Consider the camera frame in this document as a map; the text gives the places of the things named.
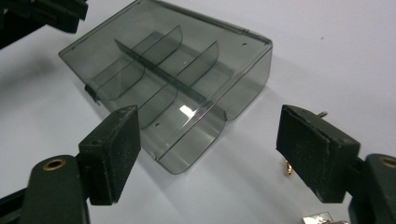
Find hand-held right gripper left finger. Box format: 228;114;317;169
18;105;142;224

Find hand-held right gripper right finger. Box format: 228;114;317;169
276;104;396;224

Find smoky clear plastic compartment box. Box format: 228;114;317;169
58;0;274;175

